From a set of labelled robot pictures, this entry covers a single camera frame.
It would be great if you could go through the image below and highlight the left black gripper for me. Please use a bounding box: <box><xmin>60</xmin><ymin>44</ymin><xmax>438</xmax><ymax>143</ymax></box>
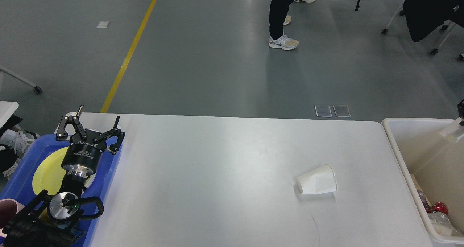
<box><xmin>56</xmin><ymin>105</ymin><xmax>126</xmax><ymax>178</ymax></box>

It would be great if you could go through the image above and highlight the white paper cup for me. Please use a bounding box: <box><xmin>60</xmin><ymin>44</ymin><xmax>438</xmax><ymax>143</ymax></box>
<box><xmin>439</xmin><ymin>118</ymin><xmax>464</xmax><ymax>143</ymax></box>
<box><xmin>295</xmin><ymin>164</ymin><xmax>338</xmax><ymax>195</ymax></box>

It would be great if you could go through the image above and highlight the yellow plastic plate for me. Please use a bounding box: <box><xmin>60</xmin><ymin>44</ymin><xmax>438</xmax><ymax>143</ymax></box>
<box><xmin>32</xmin><ymin>147</ymin><xmax>91</xmax><ymax>197</ymax></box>

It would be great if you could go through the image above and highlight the brown paper bag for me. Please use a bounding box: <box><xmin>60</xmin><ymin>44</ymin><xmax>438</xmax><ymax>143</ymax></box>
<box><xmin>411</xmin><ymin>174</ymin><xmax>424</xmax><ymax>192</ymax></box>

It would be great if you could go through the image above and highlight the silver foil bag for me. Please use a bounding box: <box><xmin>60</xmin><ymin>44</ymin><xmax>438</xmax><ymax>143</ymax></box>
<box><xmin>417</xmin><ymin>190</ymin><xmax>434</xmax><ymax>213</ymax></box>

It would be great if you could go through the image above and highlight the crushed red soda can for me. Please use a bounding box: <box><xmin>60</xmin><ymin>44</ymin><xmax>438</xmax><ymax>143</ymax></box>
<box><xmin>425</xmin><ymin>201</ymin><xmax>449</xmax><ymax>215</ymax></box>

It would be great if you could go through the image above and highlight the small white cup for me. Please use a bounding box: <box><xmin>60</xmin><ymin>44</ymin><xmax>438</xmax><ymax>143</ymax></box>
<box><xmin>430</xmin><ymin>219</ymin><xmax>462</xmax><ymax>237</ymax></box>

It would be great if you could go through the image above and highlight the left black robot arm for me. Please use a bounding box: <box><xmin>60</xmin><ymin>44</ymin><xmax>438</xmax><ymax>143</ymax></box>
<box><xmin>1</xmin><ymin>110</ymin><xmax>125</xmax><ymax>247</ymax></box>

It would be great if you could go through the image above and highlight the pale green plate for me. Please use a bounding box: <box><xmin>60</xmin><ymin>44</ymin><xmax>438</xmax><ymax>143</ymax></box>
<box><xmin>82</xmin><ymin>159</ymin><xmax>99</xmax><ymax>194</ymax></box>

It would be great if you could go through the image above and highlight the beige plastic bin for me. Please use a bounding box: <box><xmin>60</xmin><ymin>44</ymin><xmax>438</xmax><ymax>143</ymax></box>
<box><xmin>382</xmin><ymin>118</ymin><xmax>464</xmax><ymax>247</ymax></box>

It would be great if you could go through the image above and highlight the blue plastic tray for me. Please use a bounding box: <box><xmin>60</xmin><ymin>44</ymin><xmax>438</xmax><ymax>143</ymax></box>
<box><xmin>0</xmin><ymin>134</ymin><xmax>120</xmax><ymax>247</ymax></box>

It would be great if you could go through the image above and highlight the white side table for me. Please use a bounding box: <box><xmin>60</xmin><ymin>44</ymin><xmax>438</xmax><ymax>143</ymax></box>
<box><xmin>0</xmin><ymin>66</ymin><xmax>42</xmax><ymax>127</ymax></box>

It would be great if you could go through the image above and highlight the pink ribbed cup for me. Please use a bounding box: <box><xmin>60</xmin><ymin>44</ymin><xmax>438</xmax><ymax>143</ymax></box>
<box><xmin>0</xmin><ymin>198</ymin><xmax>24</xmax><ymax>230</ymax></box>

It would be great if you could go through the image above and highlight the right floor outlet plate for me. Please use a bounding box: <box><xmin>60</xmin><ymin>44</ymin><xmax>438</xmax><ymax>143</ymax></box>
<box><xmin>333</xmin><ymin>105</ymin><xmax>351</xmax><ymax>118</ymax></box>

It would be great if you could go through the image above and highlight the floor outlet plate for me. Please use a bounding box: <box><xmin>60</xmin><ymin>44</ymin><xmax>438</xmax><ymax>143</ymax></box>
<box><xmin>314</xmin><ymin>105</ymin><xmax>332</xmax><ymax>118</ymax></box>
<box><xmin>333</xmin><ymin>105</ymin><xmax>351</xmax><ymax>118</ymax></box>

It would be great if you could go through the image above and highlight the left floor outlet plate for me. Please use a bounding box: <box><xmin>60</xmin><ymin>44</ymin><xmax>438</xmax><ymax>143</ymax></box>
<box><xmin>314</xmin><ymin>105</ymin><xmax>332</xmax><ymax>118</ymax></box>

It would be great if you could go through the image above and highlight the person in black trousers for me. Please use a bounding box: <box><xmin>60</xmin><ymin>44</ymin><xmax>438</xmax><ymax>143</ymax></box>
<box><xmin>268</xmin><ymin>0</ymin><xmax>299</xmax><ymax>50</ymax></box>

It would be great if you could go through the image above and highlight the white rolling chair frame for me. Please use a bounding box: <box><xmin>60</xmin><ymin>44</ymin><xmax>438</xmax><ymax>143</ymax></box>
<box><xmin>381</xmin><ymin>0</ymin><xmax>458</xmax><ymax>56</ymax></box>

